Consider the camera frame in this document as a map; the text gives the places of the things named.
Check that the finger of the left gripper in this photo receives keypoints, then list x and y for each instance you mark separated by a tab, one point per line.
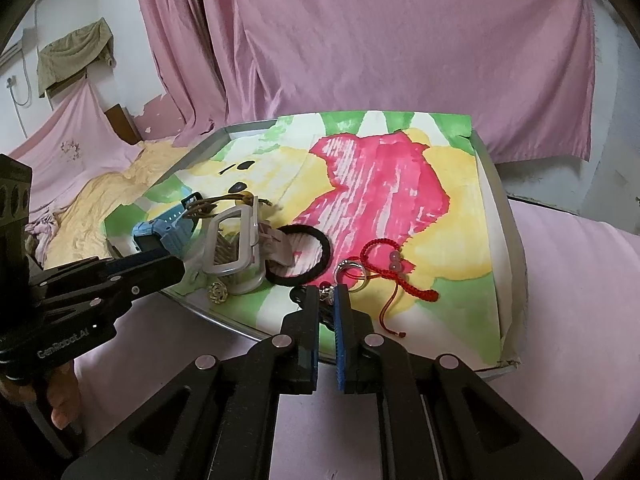
94	290

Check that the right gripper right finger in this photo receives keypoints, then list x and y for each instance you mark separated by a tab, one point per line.
438	419

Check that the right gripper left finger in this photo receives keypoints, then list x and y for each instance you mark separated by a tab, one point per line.
216	419

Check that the gold flower earring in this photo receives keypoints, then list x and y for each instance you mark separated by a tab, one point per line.
217	292

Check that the gold red stone earring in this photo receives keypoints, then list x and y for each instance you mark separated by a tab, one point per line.
326	294

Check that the person's left hand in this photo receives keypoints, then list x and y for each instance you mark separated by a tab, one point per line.
63	395

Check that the yellow bed blanket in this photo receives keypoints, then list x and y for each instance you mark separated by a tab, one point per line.
80	226

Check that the blue smart watch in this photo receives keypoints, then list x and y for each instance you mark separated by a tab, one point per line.
171	230

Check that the pink bed sheet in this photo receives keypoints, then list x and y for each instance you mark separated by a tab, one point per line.
76	144

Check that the brown wooden headboard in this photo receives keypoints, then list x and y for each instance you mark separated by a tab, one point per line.
122	124

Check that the pink table cloth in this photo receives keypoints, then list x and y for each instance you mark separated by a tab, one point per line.
578	382

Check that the grey shallow tray box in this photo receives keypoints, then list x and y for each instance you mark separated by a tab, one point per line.
500	259

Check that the colourful printed tray liner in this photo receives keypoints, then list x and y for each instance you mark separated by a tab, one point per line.
375	209

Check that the olive green hanging cloth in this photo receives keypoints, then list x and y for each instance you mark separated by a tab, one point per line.
65	57

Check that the pink satin curtain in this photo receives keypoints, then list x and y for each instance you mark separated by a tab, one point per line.
522	70

